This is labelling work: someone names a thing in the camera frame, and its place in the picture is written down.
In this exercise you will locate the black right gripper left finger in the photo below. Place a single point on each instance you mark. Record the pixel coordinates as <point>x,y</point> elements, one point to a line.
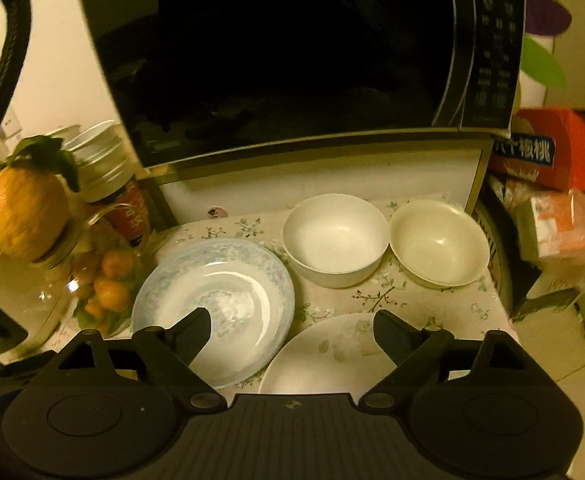
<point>167,355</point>

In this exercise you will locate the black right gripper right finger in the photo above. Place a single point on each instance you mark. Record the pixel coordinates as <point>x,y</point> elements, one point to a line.
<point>416,355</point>

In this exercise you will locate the white floral plate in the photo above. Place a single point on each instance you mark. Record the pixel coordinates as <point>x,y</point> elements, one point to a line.
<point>338,355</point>

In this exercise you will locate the blue patterned plate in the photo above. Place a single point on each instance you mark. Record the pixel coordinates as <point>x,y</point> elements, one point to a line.
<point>246,289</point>

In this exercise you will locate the floral tablecloth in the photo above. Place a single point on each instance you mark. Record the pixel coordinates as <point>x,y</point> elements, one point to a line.
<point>468,312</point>

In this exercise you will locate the glass jar of kumquats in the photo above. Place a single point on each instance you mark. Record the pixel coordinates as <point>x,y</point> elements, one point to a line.
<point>98,270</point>

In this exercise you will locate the cream bowl by microwave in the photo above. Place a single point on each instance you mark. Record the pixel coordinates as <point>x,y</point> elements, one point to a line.
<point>438,245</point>

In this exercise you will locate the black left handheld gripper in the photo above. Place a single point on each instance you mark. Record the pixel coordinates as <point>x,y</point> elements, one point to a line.
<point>16,375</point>

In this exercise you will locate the white ceramic bowl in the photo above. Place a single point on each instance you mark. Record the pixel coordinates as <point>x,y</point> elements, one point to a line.
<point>335,240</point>

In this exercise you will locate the tin can with red label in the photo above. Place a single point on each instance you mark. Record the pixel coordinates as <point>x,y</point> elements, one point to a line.
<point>107,177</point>

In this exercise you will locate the white microwave stand shelf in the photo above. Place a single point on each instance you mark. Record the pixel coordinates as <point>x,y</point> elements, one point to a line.
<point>386,167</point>

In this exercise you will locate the plastic bag with boxes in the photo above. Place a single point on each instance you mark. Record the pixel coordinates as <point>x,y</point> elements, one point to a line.
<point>551,231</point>

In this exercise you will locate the large yellow citrus fruit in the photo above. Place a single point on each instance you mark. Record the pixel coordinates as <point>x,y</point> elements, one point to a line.
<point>34,207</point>

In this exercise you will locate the red walnut drink box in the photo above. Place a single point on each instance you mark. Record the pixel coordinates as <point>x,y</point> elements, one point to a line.
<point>546,146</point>

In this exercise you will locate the black microwave oven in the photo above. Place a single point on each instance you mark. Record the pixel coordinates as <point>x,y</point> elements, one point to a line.
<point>194,78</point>

